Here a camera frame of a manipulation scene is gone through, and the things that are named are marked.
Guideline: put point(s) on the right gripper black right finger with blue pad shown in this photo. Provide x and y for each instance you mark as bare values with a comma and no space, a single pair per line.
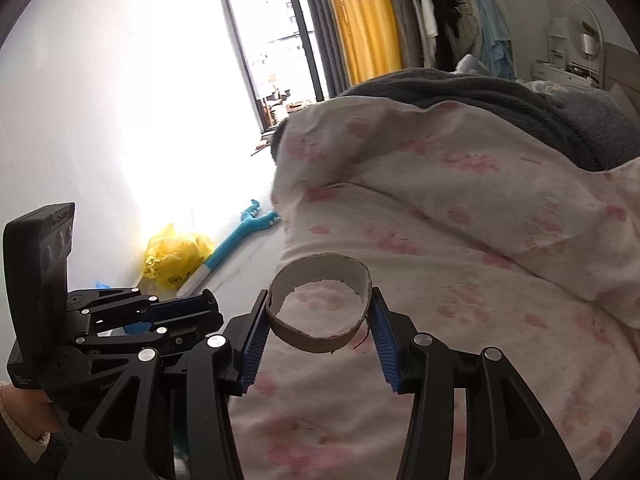
507,432

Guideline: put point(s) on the hanging clothes on rack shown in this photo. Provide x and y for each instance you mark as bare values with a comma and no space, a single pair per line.
442,33

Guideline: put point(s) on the yellow curtain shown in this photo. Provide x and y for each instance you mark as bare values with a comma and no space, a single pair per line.
369,38

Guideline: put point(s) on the person's left hand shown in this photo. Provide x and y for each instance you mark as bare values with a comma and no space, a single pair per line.
32,411

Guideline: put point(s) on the black framed balcony door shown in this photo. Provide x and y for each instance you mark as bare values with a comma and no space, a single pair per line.
280,56

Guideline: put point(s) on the blue pet food bag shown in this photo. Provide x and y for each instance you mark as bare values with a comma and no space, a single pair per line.
121,311

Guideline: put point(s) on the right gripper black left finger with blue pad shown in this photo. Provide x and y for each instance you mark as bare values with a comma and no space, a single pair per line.
131,396

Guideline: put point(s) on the dark grey blanket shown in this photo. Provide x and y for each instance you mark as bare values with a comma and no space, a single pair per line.
592,134

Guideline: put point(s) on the teal dinosaur grabber toy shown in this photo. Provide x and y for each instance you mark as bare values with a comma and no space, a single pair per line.
251,221

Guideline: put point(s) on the pink patterned white duvet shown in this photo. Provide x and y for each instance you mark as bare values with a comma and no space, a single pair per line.
484,236

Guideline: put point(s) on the yellow plastic bag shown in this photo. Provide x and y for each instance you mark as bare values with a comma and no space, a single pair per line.
170,257

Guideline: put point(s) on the white shelf unit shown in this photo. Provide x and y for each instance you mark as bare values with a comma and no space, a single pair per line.
563,66

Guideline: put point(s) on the dark grey curtain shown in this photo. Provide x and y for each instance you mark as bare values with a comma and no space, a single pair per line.
330,48

